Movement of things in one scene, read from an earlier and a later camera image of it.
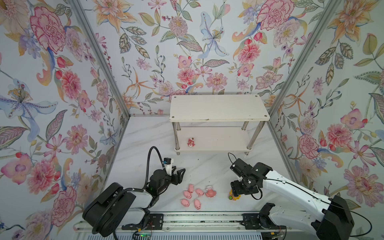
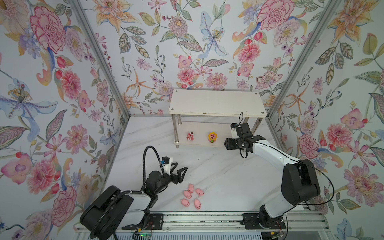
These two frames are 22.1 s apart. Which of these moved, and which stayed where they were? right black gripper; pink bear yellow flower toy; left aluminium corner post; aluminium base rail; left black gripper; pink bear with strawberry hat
Moved: pink bear with strawberry hat; right black gripper; pink bear yellow flower toy
Stayed: left aluminium corner post; left black gripper; aluminium base rail
